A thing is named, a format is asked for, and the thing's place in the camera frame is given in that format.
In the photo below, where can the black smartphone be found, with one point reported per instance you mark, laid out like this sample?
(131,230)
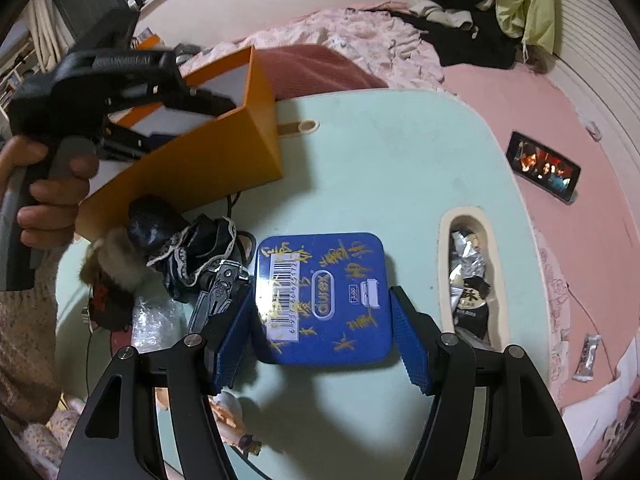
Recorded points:
(542,165)

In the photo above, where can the person's floral pajama leg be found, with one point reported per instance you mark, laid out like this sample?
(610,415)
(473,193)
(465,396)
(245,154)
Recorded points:
(45,440)

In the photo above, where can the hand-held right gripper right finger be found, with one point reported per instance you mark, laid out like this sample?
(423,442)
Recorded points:
(412,340)

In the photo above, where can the pile of black clothes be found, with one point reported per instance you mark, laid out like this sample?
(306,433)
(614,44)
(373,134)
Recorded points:
(475,45)

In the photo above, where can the small white object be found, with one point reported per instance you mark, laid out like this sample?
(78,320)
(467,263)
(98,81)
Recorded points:
(592,128)

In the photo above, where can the white printed sheet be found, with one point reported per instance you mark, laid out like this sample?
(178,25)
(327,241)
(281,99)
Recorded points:
(610,410)

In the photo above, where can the dusty pink pillow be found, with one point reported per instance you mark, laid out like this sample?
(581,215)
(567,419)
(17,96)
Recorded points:
(325,70)

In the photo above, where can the crumpled silver foil wrapper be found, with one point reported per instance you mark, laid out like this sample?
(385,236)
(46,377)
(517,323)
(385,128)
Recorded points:
(465,260)

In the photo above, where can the dark glossy pouch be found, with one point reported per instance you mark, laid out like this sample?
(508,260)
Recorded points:
(150,225)

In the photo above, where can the brown fluffy item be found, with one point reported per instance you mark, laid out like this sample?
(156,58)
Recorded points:
(537,61)

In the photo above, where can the black snack packet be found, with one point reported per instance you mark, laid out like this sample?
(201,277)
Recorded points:
(472,307)

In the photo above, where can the red small object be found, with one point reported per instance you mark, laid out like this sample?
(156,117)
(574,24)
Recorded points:
(102,300)

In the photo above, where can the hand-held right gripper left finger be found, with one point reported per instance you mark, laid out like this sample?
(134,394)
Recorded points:
(230,340)

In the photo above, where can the black lace cloth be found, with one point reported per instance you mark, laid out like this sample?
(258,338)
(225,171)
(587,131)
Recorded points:
(200,245)

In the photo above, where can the beige curtain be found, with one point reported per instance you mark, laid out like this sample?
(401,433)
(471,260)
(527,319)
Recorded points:
(42,30)

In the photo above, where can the person's left forearm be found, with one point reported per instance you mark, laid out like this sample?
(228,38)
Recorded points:
(25,335)

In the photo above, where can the blue tin box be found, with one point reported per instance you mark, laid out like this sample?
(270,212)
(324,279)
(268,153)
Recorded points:
(325,270)

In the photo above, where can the white snack bar wrapper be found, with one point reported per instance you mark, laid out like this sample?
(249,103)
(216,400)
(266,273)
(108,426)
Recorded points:
(586,357)

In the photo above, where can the clear plastic wrap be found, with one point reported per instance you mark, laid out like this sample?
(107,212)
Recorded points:
(155,320)

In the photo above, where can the white curved headboard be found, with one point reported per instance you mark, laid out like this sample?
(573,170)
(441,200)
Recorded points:
(275,0)

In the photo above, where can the white louvred door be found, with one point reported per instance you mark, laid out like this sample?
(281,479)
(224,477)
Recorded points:
(600,35)

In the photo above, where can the beige crumpled garment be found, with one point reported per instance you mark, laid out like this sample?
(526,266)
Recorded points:
(442,12)

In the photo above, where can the light green hanging garment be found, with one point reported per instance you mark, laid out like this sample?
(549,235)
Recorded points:
(525,5)

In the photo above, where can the cream small figurine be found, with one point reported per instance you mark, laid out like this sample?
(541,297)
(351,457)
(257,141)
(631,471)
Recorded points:
(227,407)

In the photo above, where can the small orange box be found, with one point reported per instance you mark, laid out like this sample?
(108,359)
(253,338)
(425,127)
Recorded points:
(150,41)

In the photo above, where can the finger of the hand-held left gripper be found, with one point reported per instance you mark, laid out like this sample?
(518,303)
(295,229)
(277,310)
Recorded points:
(125,140)
(210,105)

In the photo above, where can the person's left hand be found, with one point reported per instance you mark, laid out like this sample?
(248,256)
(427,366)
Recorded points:
(55,195)

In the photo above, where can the orange cardboard box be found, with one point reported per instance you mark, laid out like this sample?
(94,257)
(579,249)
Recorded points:
(200,160)

